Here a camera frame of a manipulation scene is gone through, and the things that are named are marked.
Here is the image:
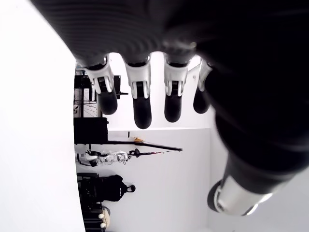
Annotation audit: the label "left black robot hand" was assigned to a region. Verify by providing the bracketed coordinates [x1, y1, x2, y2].
[30, 0, 309, 217]

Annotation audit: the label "white humanoid robot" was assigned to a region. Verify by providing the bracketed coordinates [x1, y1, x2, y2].
[76, 149, 128, 167]

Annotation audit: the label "black monitor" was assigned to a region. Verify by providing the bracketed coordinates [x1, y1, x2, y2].
[113, 74, 129, 100]

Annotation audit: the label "black equipment cases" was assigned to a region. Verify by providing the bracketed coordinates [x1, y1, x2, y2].
[77, 173, 99, 218]

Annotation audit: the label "black cabinet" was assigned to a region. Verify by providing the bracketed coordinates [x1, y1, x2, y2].
[73, 117, 109, 145]

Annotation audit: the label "black gantry boom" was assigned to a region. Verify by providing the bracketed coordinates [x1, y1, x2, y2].
[107, 139, 183, 152]

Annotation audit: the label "beige round object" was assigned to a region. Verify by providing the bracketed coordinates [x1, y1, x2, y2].
[99, 205, 111, 228]

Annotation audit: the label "metal wire rack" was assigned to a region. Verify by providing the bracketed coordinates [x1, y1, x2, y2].
[74, 69, 99, 118]

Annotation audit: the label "person in black with mask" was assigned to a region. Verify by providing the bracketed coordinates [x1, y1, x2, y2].
[96, 174, 136, 203]

